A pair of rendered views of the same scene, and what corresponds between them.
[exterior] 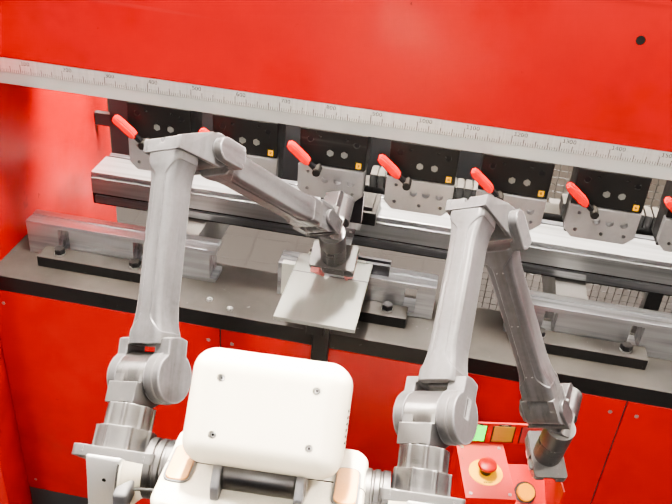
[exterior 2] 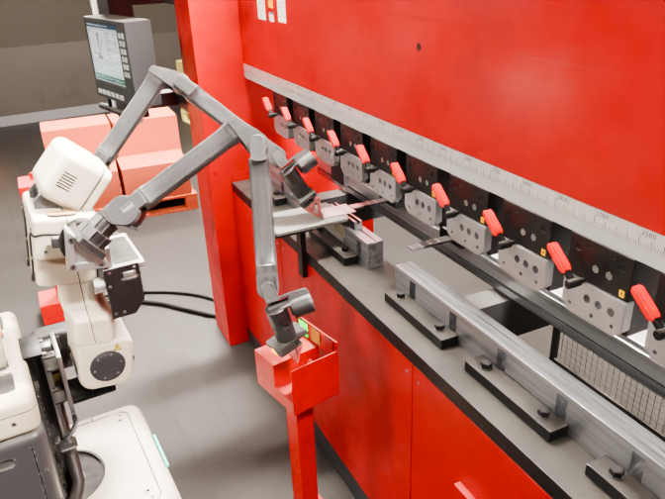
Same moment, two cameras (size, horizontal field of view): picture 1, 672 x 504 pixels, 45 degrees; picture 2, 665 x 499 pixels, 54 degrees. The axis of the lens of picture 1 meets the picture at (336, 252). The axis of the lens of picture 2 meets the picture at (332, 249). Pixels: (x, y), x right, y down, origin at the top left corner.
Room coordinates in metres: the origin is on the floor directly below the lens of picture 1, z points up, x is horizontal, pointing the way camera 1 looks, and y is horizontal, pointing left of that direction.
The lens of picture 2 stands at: (0.48, -1.79, 1.85)
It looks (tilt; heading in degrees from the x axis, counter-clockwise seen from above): 25 degrees down; 57
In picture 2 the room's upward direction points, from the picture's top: 2 degrees counter-clockwise
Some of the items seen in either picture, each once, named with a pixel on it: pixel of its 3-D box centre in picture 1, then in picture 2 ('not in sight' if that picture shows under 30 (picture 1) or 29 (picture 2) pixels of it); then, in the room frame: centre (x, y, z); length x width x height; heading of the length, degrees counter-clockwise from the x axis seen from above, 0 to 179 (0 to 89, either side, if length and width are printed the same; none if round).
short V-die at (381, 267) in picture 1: (349, 261); (344, 216); (1.67, -0.04, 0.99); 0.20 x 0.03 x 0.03; 82
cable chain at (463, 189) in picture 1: (436, 185); not in sight; (2.04, -0.26, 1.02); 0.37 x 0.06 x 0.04; 82
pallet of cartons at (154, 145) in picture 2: not in sight; (117, 165); (1.74, 3.27, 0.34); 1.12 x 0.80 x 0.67; 174
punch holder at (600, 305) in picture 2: not in sight; (611, 279); (1.51, -1.17, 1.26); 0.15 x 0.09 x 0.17; 82
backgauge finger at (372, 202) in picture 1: (351, 218); (382, 198); (1.83, -0.03, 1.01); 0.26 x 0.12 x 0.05; 172
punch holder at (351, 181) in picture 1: (334, 158); (334, 137); (1.67, 0.02, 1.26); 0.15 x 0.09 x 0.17; 82
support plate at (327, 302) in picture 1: (325, 290); (303, 218); (1.52, 0.02, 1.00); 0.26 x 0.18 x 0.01; 172
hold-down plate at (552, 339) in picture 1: (580, 347); (419, 317); (1.53, -0.60, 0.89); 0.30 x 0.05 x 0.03; 82
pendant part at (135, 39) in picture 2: not in sight; (122, 59); (1.34, 1.24, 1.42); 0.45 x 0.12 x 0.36; 96
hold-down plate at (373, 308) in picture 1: (345, 307); (332, 245); (1.61, -0.04, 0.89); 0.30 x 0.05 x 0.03; 82
